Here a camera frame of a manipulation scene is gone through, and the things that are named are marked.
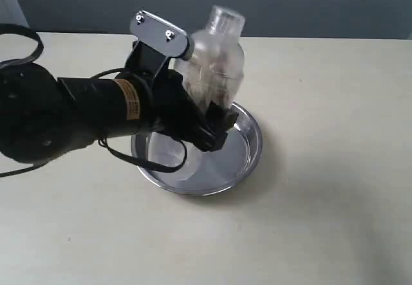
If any round stainless steel tray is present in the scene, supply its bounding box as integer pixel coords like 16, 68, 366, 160
131, 102, 263, 196

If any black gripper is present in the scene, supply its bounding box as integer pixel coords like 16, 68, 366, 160
125, 41, 239, 152

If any clear plastic shaker bottle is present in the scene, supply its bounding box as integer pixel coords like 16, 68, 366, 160
174, 5, 245, 114

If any black cable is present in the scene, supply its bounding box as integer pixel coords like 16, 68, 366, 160
0, 23, 188, 178

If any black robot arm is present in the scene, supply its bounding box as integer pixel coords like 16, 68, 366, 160
1, 41, 238, 164

